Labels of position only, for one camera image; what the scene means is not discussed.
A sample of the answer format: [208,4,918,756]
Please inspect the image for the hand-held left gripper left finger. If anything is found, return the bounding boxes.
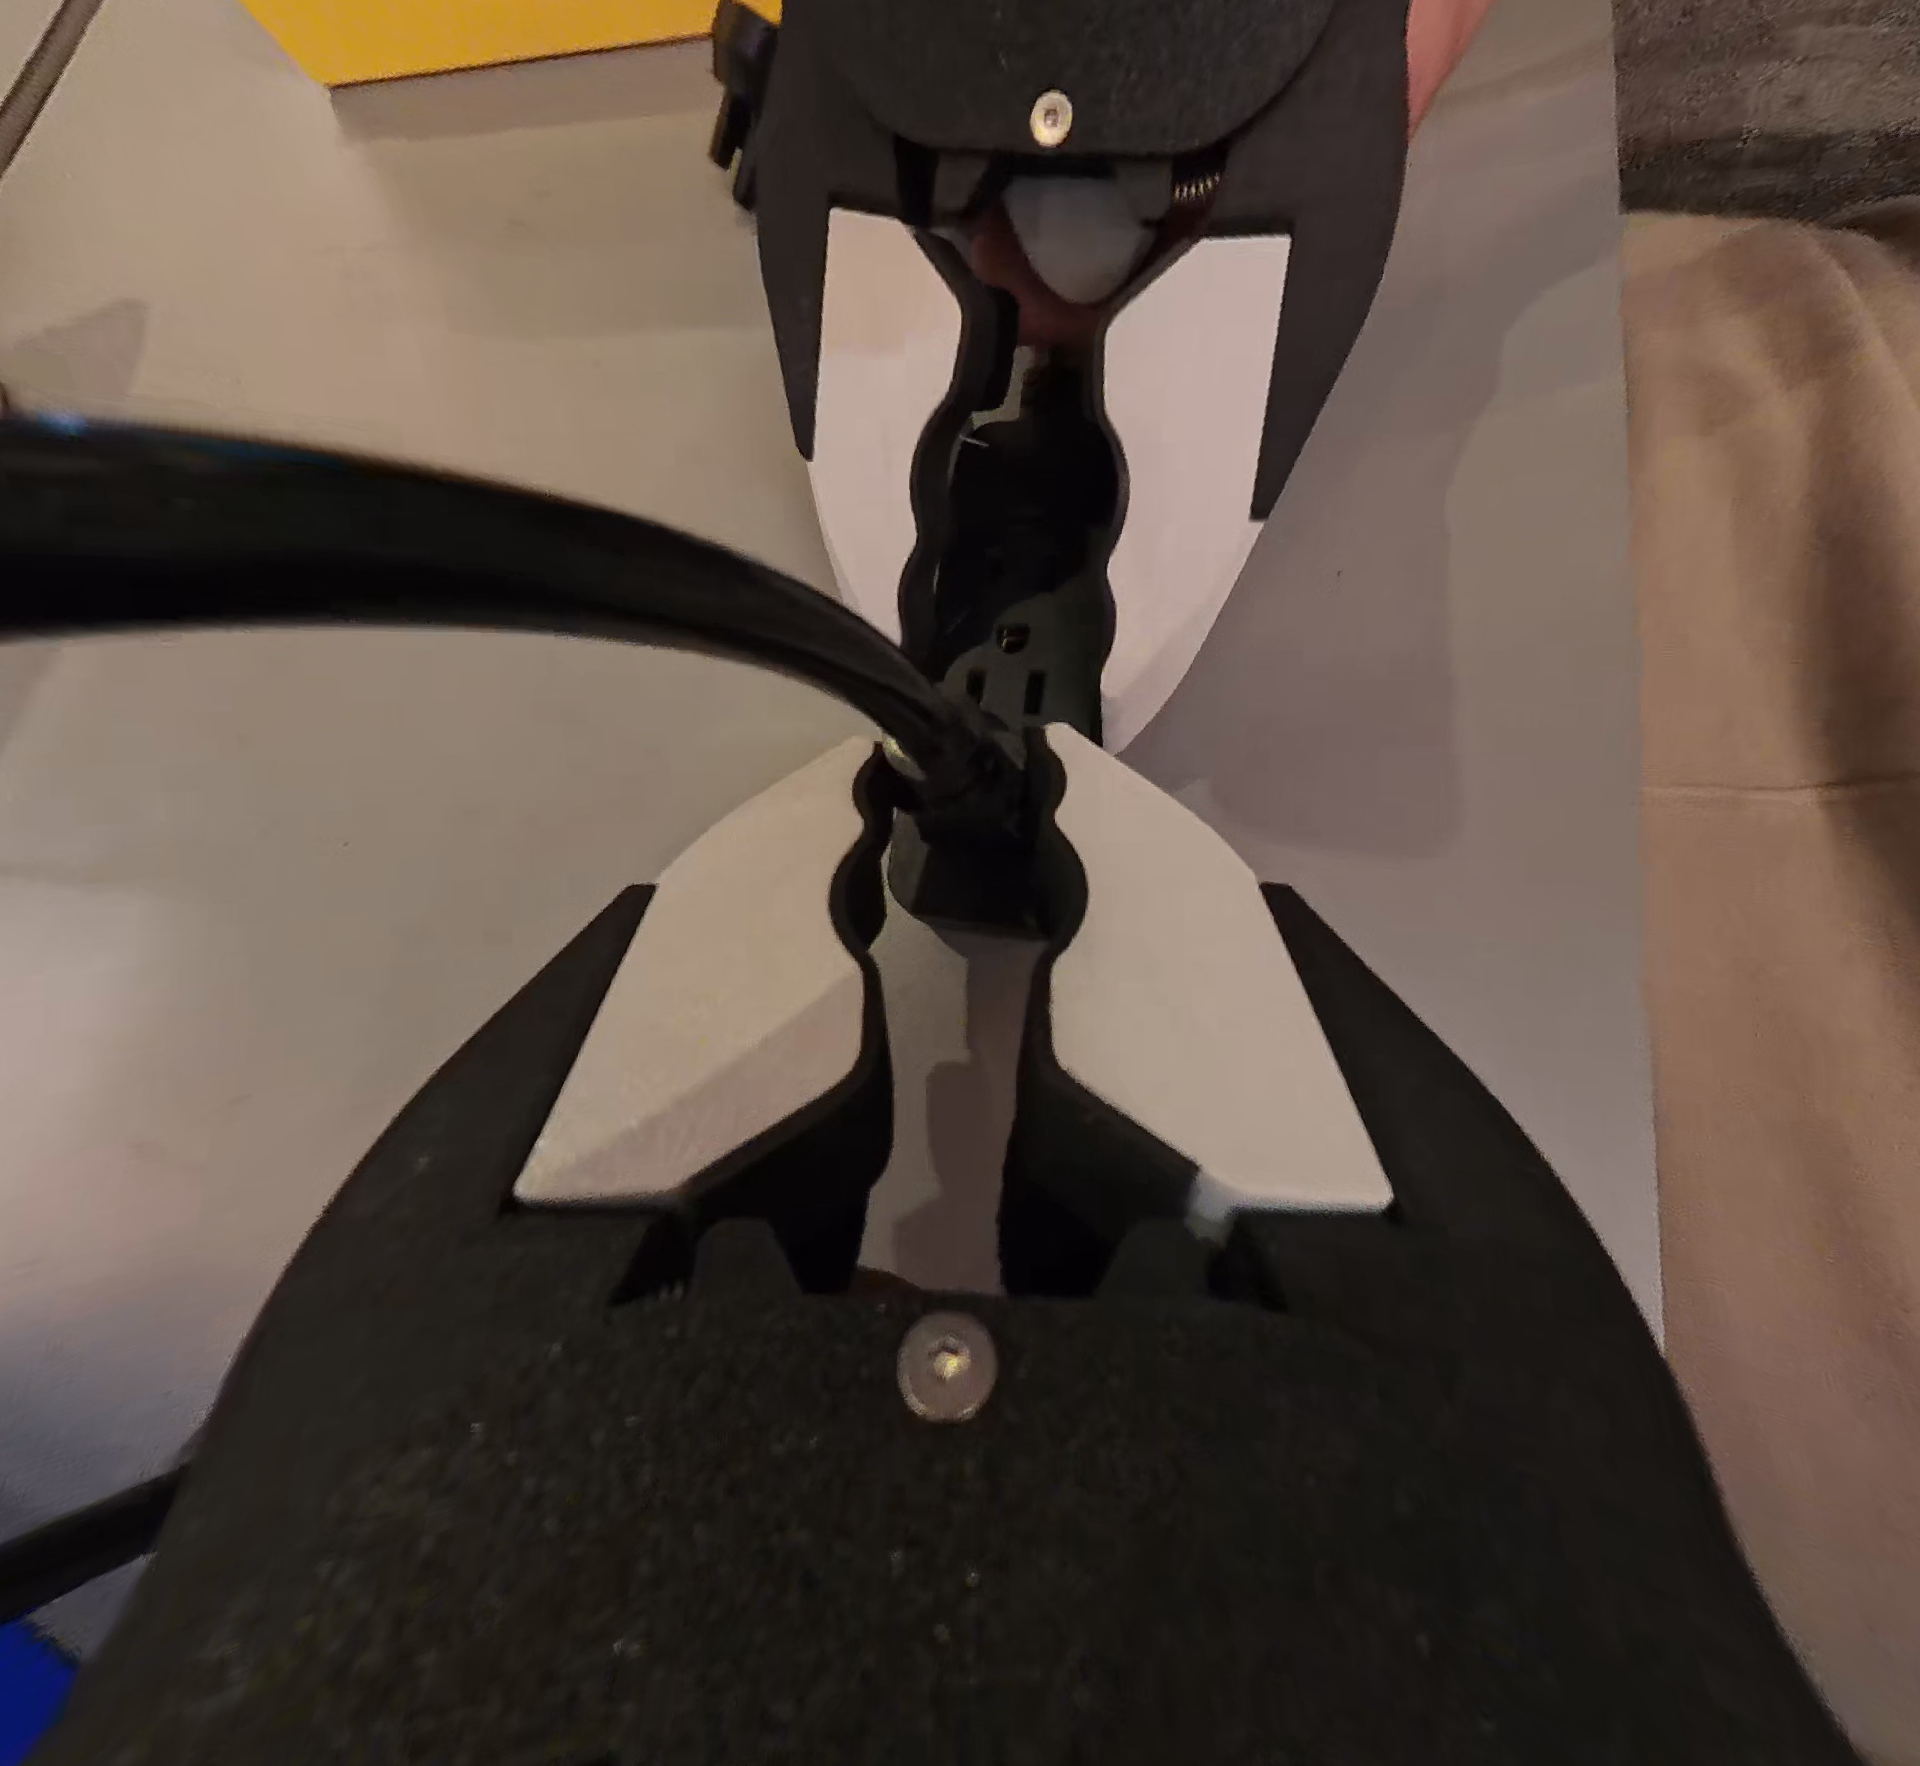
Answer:
[511,739,902,1296]

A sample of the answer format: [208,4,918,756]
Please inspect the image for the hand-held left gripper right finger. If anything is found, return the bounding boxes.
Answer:
[1004,721,1399,1296]

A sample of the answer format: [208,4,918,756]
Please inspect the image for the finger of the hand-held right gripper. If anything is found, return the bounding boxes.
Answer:
[807,205,1023,688]
[1051,231,1300,751]

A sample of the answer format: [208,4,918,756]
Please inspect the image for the black extension cord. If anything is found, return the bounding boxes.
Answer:
[0,408,1053,1617]

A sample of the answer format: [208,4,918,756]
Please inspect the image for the person's beige pants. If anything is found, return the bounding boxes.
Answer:
[1624,210,1920,1766]

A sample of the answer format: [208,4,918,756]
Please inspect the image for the blue plastic bin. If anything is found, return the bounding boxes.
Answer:
[0,1620,81,1766]

